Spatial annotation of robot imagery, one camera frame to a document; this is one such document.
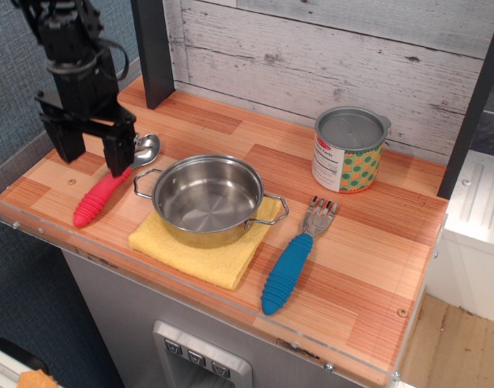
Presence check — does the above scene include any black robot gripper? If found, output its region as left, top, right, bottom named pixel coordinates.
left=35, top=66, right=136, bottom=177

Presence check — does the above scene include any red handled metal spoon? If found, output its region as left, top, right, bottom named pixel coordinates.
left=73, top=133, right=161, bottom=228

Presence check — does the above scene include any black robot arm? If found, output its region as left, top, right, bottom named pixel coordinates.
left=14, top=1, right=136, bottom=177

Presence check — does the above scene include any silver steel pan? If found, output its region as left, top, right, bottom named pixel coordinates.
left=133, top=154, right=289, bottom=248

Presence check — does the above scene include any yellow folded cloth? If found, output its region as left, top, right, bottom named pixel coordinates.
left=128, top=212, right=271, bottom=290

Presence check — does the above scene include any grey toy kitchen cabinet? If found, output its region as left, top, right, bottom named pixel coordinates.
left=64, top=251, right=390, bottom=387

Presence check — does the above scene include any silver dispenser button panel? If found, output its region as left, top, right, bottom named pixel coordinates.
left=153, top=320, right=254, bottom=388

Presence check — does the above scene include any orange object bottom left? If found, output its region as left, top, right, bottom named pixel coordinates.
left=16, top=369, right=60, bottom=388

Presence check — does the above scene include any toy food can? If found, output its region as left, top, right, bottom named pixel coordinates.
left=311, top=107, right=391, bottom=194

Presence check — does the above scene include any white cabinet at right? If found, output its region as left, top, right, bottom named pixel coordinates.
left=425, top=150, right=494, bottom=321

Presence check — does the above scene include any dark grey left post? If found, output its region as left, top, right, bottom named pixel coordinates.
left=131, top=0, right=175, bottom=109

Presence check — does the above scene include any dark grey post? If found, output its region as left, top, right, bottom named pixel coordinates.
left=131, top=0, right=175, bottom=109
left=437, top=33, right=494, bottom=200

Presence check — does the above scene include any blue handled metal fork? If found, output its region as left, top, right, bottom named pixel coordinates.
left=261, top=196, right=338, bottom=316

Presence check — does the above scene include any dark grey right post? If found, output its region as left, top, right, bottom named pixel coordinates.
left=437, top=33, right=494, bottom=200

